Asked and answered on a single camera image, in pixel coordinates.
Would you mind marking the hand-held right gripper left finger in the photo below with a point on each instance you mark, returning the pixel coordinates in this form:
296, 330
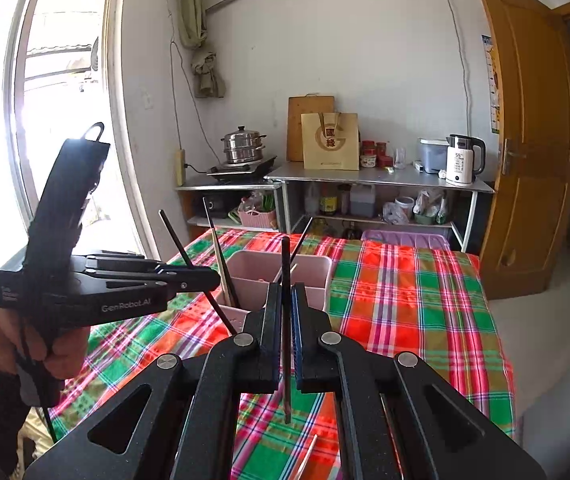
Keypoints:
265, 340

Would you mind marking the black induction cooker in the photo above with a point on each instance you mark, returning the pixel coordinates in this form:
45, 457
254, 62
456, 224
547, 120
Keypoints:
245, 169

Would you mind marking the plastic jug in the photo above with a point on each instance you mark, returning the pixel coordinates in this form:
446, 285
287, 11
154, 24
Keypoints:
362, 202

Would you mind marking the red lid jar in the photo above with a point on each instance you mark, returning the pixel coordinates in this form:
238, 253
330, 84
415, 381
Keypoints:
368, 156
381, 152

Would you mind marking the small pink basket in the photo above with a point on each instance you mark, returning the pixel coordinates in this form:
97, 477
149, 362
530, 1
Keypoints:
257, 218

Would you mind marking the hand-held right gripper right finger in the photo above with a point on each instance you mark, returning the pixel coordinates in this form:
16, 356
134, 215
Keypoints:
297, 340

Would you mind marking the low metal shelf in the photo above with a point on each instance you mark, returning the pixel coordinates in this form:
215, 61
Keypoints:
225, 186

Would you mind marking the clear plastic bottle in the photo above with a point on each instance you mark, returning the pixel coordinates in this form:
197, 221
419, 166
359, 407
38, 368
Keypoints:
312, 199

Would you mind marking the clear drinking glass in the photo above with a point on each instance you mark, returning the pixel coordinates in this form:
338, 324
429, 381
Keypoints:
399, 159

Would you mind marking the clear plastic container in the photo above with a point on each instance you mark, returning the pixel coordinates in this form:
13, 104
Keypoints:
430, 157

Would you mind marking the dark sauce bottle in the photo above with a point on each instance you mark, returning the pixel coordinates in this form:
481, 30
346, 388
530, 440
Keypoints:
329, 202

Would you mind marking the steel kitchen table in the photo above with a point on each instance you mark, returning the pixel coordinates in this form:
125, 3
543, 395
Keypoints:
365, 176

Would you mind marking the tan paper bag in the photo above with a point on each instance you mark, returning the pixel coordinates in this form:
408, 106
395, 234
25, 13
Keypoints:
330, 145

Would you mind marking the black chopstick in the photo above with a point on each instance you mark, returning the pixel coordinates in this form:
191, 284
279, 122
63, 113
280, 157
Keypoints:
172, 235
285, 260
211, 225
305, 232

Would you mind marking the yellowed power strip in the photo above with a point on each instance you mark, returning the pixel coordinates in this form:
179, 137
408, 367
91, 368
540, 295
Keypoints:
180, 167

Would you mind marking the steel steamer pot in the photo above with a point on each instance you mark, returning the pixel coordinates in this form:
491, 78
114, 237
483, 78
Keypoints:
242, 147

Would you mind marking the pink plastic basket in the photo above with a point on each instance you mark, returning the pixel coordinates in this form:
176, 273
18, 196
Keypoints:
310, 280

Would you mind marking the wooden cutting board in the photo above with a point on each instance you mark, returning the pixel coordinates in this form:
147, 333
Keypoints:
295, 130

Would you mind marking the wall calendar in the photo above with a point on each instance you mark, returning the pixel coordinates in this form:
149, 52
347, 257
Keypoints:
491, 85

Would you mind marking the person's left hand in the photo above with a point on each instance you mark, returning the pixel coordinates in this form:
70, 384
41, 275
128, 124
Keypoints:
0, 335

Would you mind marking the plaid tablecloth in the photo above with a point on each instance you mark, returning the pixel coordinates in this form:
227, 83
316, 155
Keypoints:
405, 310

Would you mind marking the orange wooden door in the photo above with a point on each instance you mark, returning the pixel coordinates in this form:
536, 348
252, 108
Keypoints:
530, 135

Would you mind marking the white plastic bag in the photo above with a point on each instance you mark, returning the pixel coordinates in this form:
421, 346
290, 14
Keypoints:
427, 205

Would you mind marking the purple lid storage box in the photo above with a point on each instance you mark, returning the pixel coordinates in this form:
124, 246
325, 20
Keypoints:
405, 240

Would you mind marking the white electric kettle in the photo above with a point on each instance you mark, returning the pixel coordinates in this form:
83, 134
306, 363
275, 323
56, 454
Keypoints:
462, 165

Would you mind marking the black rice cooker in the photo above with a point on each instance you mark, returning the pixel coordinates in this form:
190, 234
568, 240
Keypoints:
211, 206

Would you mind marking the white plastic tub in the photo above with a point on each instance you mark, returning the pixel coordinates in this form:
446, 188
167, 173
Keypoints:
405, 207

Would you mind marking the hanging beige cloth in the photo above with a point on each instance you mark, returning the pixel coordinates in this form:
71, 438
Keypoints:
192, 5

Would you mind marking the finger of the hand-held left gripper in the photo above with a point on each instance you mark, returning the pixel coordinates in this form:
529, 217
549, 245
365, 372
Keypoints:
125, 261
195, 278

